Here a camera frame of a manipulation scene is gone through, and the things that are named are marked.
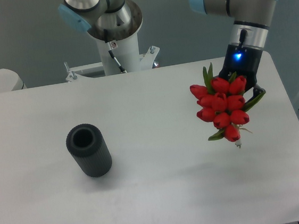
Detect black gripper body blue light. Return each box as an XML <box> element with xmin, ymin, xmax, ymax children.
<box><xmin>218</xmin><ymin>45</ymin><xmax>263</xmax><ymax>91</ymax></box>

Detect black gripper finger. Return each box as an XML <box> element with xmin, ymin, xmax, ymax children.
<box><xmin>247</xmin><ymin>84</ymin><xmax>265</xmax><ymax>104</ymax></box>

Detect red tulip bouquet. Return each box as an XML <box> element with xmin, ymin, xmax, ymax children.
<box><xmin>189</xmin><ymin>64</ymin><xmax>257</xmax><ymax>148</ymax></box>

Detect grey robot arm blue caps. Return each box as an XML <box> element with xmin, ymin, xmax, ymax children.
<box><xmin>58</xmin><ymin>0</ymin><xmax>277</xmax><ymax>108</ymax></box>

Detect black ribbed cylindrical vase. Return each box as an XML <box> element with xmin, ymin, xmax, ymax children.
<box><xmin>65</xmin><ymin>123</ymin><xmax>112</xmax><ymax>178</ymax></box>

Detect white rounded chair back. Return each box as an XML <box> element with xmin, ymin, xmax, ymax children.
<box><xmin>0</xmin><ymin>69</ymin><xmax>27</xmax><ymax>94</ymax></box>

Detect white metal base bracket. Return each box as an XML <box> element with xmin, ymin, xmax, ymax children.
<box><xmin>64</xmin><ymin>46</ymin><xmax>160</xmax><ymax>82</ymax></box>

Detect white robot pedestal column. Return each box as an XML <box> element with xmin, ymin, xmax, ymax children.
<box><xmin>81</xmin><ymin>0</ymin><xmax>149</xmax><ymax>78</ymax></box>

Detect grey cable on pedestal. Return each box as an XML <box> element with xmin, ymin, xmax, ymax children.
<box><xmin>107</xmin><ymin>48</ymin><xmax>128</xmax><ymax>76</ymax></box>

